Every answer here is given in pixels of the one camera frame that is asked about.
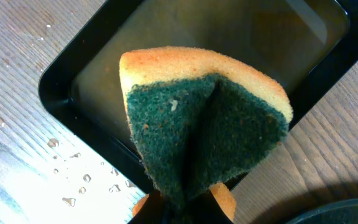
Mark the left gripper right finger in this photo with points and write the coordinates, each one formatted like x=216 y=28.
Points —
x=207 y=210

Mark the round black serving tray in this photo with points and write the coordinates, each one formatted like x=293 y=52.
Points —
x=343 y=212

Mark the orange green scrub sponge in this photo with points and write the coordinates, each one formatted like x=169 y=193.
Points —
x=199 y=119

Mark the black rectangular water tray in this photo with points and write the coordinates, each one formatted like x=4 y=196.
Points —
x=305 y=45

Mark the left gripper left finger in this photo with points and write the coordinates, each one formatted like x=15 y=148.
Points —
x=149 y=209

